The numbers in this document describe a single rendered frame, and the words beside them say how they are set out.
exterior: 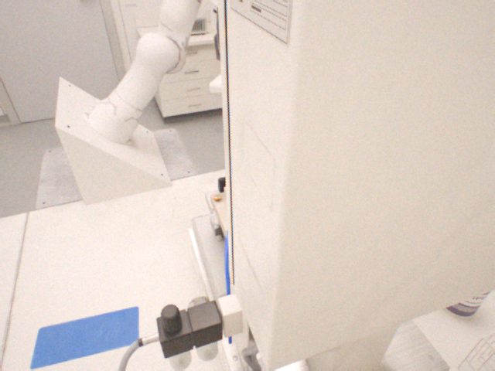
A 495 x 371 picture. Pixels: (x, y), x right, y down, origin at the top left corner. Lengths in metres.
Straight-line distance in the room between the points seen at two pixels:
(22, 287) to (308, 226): 0.95
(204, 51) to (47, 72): 1.44
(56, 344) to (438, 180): 0.86
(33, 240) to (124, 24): 2.64
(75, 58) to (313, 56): 3.48
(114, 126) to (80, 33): 2.37
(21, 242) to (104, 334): 0.45
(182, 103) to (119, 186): 2.08
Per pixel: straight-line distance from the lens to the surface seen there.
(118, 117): 1.23
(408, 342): 0.72
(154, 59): 1.12
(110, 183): 1.23
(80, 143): 1.15
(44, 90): 3.73
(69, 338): 0.96
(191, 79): 3.18
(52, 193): 1.39
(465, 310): 1.01
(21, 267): 1.16
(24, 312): 1.05
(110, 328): 0.94
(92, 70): 3.64
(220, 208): 0.61
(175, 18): 1.19
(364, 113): 0.20
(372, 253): 0.30
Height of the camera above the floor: 1.52
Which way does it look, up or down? 38 degrees down
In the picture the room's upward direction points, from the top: straight up
